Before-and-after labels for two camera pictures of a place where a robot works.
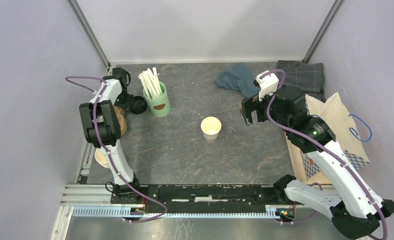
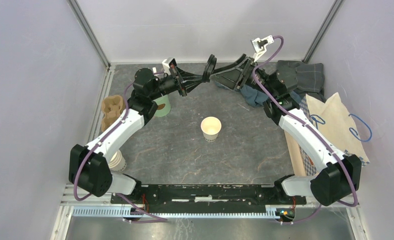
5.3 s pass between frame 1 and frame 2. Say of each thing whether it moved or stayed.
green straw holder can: stayed
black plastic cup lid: moved
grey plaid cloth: stayed
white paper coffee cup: stayed
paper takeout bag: stayed
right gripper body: moved
